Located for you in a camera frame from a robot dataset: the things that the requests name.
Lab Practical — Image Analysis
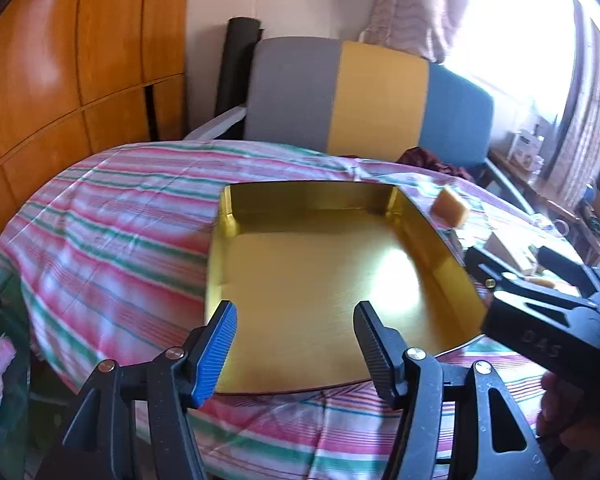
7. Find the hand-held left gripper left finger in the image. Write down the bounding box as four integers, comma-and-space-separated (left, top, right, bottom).
40, 301, 238, 480

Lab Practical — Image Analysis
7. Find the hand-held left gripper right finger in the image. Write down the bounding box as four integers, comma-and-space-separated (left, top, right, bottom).
354, 301, 552, 480

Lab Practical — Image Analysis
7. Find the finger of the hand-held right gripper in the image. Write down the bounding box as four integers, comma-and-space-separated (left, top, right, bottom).
537, 246, 600, 307
464, 246, 590, 312

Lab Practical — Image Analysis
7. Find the white carton box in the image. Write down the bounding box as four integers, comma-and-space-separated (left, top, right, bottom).
482, 232, 538, 273

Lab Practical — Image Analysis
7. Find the yellow sponge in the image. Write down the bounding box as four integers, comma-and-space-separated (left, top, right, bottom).
431, 186, 470, 228

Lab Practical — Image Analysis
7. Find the maroon gift box gold interior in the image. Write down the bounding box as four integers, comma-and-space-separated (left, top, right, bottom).
203, 181, 491, 395

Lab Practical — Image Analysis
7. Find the person's right hand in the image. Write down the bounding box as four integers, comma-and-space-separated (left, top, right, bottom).
541, 371, 600, 463

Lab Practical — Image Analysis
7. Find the wooden side table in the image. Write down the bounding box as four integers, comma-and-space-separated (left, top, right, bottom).
487, 147, 600, 261

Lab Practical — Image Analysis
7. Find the dark red garment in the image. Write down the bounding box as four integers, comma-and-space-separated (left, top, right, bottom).
396, 146, 473, 181

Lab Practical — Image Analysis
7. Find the white blue printed carton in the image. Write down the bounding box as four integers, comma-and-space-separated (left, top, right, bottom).
507, 127, 546, 168

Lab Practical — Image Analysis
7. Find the striped cloth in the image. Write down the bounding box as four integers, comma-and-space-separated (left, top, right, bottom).
0, 141, 588, 480

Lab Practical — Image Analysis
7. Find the striped window curtain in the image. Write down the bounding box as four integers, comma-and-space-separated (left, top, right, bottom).
550, 0, 600, 211

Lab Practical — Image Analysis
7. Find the grey yellow blue chair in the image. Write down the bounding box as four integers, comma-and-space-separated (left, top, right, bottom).
182, 36, 536, 211

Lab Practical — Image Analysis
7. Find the pink patterned curtain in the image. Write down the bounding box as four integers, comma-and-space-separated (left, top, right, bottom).
357, 0, 486, 63

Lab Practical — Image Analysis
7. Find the black rolled mat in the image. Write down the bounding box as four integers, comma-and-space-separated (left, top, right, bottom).
215, 16, 263, 128

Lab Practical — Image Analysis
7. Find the wooden wardrobe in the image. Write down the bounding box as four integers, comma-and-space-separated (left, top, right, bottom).
0, 0, 193, 271

